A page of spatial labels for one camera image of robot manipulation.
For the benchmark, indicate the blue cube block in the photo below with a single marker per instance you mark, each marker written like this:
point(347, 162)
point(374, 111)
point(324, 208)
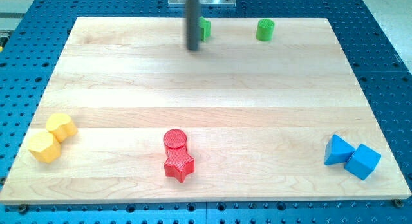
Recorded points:
point(363, 162)

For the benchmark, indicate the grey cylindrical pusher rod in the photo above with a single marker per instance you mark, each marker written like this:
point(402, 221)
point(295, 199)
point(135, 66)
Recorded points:
point(192, 27)

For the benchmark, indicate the wooden board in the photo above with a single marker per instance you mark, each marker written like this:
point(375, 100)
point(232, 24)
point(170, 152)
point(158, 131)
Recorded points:
point(257, 116)

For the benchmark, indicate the yellow hexagon block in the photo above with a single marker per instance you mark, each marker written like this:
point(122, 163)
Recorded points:
point(44, 147)

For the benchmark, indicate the green star block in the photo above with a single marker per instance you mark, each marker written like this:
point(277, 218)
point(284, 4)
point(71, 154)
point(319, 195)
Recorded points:
point(205, 29)

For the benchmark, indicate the red cylinder block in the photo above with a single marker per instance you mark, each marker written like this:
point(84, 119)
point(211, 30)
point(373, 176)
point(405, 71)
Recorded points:
point(174, 139)

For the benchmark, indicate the blue triangle block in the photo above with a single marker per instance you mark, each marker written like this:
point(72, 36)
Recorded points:
point(337, 150)

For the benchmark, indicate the red star block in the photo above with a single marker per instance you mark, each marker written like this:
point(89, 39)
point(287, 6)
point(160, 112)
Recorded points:
point(179, 163)

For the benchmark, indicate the green cylinder block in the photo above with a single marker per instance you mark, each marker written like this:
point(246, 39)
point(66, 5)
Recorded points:
point(265, 29)

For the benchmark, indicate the yellow heart block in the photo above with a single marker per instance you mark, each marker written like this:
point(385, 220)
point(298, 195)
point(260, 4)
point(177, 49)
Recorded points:
point(61, 126)

